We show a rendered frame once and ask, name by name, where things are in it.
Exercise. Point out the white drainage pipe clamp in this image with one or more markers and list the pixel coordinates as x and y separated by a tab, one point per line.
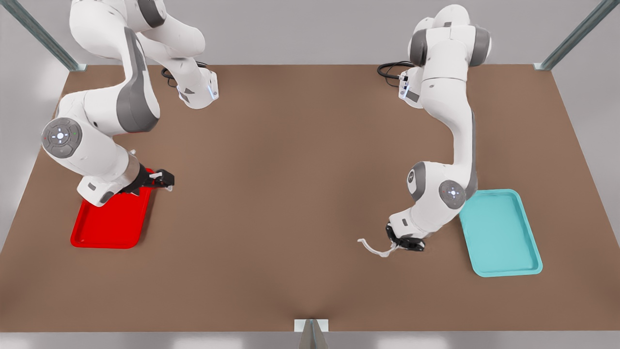
375	249

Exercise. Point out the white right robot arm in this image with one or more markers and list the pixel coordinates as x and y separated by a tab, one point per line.
101	111

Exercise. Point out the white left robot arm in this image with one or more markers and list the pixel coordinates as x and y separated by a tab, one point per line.
450	92

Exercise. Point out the red plastic tray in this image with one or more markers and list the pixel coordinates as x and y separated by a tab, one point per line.
112	218

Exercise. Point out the turquoise plastic tray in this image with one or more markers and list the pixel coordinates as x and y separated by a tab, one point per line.
501	233

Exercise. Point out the silver frame post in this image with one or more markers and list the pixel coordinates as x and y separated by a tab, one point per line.
41	33
576	35
311	334

